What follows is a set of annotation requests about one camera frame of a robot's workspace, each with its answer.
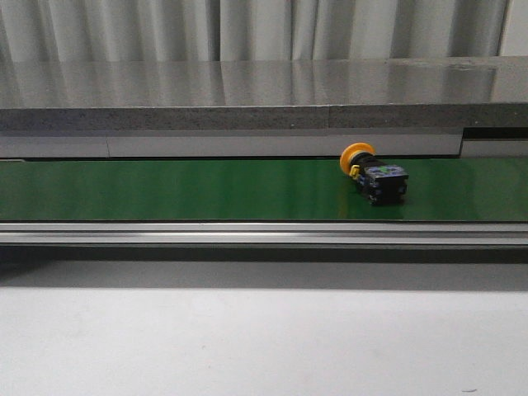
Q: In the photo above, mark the yellow push button switch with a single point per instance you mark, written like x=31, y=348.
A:
x=377, y=181

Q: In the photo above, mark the green conveyor belt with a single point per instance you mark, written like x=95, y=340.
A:
x=439, y=189

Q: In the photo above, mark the grey stone counter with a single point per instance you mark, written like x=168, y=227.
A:
x=473, y=107

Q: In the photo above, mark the white pleated curtain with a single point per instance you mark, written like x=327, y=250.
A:
x=259, y=30

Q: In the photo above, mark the aluminium conveyor frame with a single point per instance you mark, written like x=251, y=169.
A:
x=313, y=234

